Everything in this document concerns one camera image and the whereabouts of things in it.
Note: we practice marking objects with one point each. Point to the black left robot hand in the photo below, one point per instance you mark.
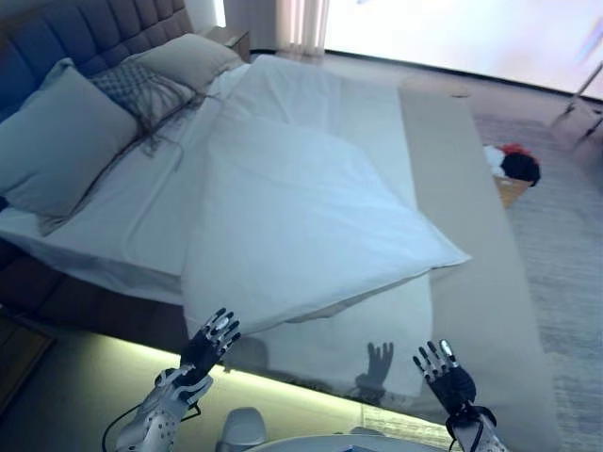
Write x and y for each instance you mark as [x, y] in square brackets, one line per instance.
[202, 350]

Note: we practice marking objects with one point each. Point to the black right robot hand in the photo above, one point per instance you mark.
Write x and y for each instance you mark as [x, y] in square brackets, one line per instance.
[452, 386]

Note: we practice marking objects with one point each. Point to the white duvet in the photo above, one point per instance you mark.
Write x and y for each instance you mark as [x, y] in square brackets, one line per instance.
[306, 212]

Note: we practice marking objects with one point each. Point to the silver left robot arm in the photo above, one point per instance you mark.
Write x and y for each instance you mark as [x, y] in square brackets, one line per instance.
[155, 419]

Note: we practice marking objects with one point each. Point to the silver left robot leg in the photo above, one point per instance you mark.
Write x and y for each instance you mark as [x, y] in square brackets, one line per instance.
[242, 426]

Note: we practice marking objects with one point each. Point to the silver robot torso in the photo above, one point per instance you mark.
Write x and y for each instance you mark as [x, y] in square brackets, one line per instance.
[353, 440]

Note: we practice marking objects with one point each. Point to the white fitted sheet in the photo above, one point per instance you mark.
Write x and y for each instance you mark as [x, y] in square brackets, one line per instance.
[132, 221]

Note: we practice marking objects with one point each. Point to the glass-top wooden cabinet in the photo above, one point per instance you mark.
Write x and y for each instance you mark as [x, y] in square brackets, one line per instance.
[21, 353]

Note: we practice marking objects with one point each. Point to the wooden laundry basket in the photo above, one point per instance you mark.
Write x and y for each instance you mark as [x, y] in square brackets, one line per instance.
[511, 190]

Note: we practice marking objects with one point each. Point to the white garment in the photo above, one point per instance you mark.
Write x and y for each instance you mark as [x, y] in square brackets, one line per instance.
[492, 160]

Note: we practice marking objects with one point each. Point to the red garment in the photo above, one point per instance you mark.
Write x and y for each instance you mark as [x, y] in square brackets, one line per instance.
[516, 150]

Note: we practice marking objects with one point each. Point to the large beige pillow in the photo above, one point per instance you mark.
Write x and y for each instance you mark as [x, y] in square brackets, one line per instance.
[66, 141]

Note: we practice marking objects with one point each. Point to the grey knitted fringed cushion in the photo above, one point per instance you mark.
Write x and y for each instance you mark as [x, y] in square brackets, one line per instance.
[127, 87]

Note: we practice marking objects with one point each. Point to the small wooden nightstand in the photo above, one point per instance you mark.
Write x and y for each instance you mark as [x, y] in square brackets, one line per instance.
[231, 42]

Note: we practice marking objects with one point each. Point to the white pillow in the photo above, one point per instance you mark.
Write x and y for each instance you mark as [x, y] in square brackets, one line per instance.
[56, 75]

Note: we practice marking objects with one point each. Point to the beige curtain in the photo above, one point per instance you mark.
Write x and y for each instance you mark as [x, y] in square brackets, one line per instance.
[301, 26]

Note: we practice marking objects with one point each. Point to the tufted upholstered headboard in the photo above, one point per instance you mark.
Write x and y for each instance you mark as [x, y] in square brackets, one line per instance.
[85, 28]

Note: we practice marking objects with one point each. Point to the brown upholstered bed frame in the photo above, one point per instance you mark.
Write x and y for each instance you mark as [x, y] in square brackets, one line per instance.
[94, 301]

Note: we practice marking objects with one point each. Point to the metal frame rack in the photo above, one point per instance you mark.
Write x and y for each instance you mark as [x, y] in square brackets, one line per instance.
[577, 99]

